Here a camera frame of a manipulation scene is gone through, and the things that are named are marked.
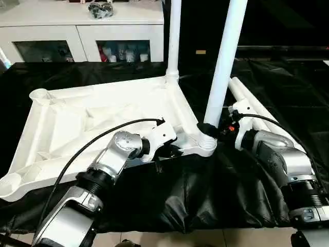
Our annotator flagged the blue object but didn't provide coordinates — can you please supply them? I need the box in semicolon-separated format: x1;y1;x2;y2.
0;49;11;70

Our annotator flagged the white cabinet with glass doors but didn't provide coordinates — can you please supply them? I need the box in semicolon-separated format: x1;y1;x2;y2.
0;0;165;64

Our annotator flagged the long black bar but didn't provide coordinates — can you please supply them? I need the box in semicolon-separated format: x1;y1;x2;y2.
236;45;329;59

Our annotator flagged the white plastic table top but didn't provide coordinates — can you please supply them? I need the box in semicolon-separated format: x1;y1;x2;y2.
0;75;220;202

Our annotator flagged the white plastic table leg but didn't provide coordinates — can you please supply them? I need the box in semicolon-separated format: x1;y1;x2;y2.
228;78;260;121
198;0;249;155
234;77;282;127
164;0;184;86

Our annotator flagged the grey metal clutter object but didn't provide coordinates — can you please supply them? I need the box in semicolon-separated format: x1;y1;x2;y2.
87;2;114;19

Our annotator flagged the glossy black mat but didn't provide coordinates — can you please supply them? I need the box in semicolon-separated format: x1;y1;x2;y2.
0;59;329;235

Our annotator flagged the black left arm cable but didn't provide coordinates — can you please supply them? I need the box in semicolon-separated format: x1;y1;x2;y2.
35;118;166;238

